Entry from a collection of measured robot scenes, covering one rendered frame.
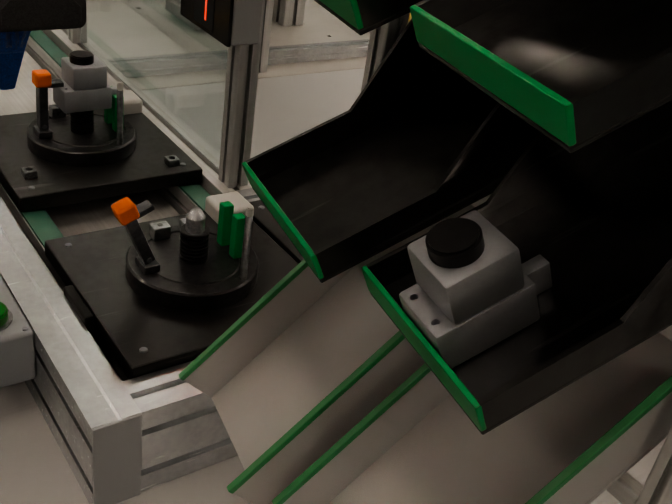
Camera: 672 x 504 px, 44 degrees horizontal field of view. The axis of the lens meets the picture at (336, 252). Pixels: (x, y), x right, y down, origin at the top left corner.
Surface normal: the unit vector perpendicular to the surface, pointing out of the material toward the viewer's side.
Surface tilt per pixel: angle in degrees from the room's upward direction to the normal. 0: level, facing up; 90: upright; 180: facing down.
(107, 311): 0
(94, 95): 90
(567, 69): 25
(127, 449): 90
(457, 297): 90
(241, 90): 90
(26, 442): 0
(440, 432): 45
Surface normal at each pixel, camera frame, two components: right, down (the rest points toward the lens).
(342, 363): -0.54, -0.52
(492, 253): -0.26, -0.72
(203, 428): 0.56, 0.50
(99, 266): 0.14, -0.85
